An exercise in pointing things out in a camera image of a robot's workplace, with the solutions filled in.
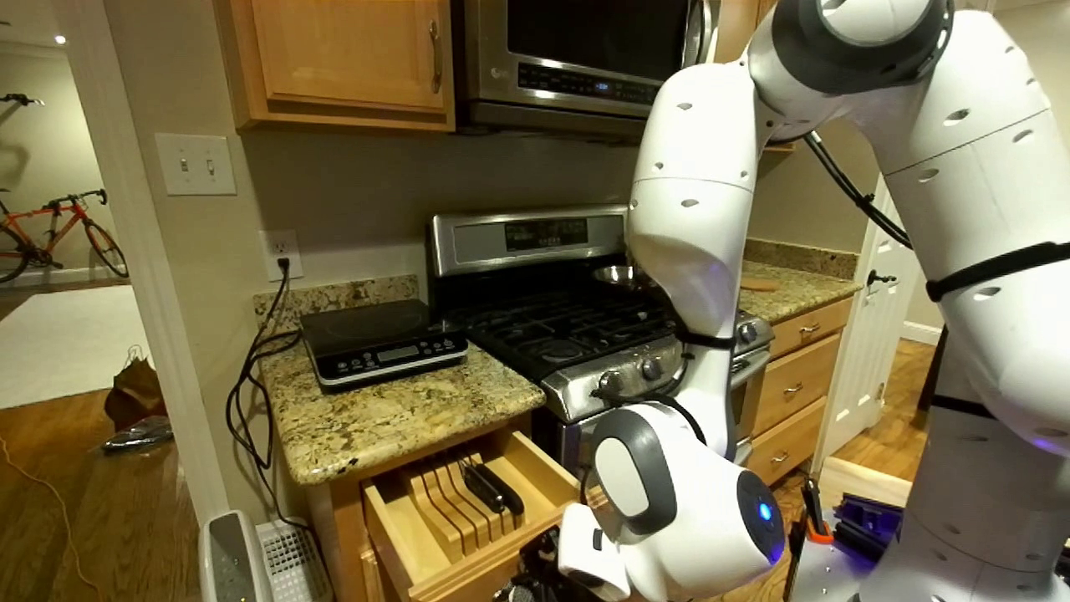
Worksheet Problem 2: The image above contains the long granite countertop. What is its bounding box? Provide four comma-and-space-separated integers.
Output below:
731, 236, 863, 327

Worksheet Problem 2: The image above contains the black handled knife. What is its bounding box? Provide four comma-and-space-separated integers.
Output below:
460, 462, 528, 528

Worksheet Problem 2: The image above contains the dark purple box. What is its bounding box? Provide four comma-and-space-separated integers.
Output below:
830, 496, 912, 560

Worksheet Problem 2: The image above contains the short granite countertop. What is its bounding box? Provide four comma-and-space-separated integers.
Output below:
249, 275, 548, 488

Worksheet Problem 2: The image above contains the white panel door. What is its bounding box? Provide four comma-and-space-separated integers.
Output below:
808, 177, 934, 477

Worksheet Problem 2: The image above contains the white grille panel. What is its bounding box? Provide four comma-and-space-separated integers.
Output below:
253, 514, 333, 602

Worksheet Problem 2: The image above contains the red bicycle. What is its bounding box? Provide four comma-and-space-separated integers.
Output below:
0, 184, 134, 288

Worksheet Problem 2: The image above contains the brown bag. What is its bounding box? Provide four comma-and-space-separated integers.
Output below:
103, 355, 172, 430

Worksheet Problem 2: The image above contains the black power cable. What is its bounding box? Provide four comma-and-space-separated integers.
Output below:
225, 256, 319, 530

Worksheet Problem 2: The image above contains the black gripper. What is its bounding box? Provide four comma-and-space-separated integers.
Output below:
517, 530, 577, 586

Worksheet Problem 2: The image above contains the white area rug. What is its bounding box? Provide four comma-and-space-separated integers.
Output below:
0, 280, 152, 412

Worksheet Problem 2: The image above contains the light wooden board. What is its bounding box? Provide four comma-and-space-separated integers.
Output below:
814, 450, 916, 514

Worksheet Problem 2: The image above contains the black bicycle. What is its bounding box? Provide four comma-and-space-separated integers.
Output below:
0, 89, 41, 127

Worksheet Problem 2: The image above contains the wooden knife tray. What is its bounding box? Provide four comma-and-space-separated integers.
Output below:
405, 448, 528, 559

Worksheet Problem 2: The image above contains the wooden knife drawer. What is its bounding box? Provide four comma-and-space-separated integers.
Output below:
362, 428, 584, 602

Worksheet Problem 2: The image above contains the black induction cooktop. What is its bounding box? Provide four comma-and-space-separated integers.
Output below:
297, 293, 474, 395

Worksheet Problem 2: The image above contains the white space heater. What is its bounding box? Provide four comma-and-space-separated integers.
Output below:
197, 505, 278, 602

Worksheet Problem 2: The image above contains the stainless steel microwave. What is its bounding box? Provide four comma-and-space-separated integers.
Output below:
450, 0, 723, 145

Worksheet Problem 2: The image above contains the white light switch plate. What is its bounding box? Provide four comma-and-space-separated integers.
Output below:
152, 129, 241, 201

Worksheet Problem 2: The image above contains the wooden upper cabinet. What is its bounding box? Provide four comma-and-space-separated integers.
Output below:
711, 0, 780, 63
212, 0, 460, 132

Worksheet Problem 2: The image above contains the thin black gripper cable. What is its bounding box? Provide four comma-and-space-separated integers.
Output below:
663, 327, 741, 448

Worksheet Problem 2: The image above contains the shallow wooden drawer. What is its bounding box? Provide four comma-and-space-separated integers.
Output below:
764, 293, 857, 360

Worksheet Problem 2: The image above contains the deep wooden drawer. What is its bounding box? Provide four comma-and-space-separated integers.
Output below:
734, 395, 833, 492
741, 331, 844, 439

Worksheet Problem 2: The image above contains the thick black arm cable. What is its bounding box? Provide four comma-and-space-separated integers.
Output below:
798, 129, 916, 249

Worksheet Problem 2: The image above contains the dark shoe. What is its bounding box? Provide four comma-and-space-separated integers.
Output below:
100, 412, 178, 458

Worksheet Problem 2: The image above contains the white wall outlet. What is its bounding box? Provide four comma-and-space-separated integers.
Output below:
263, 248, 307, 285

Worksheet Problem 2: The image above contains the stainless steel gas stove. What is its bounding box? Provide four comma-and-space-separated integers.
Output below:
429, 201, 780, 477

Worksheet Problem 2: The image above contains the black arm strap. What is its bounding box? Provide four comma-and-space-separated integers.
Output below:
921, 236, 1070, 303

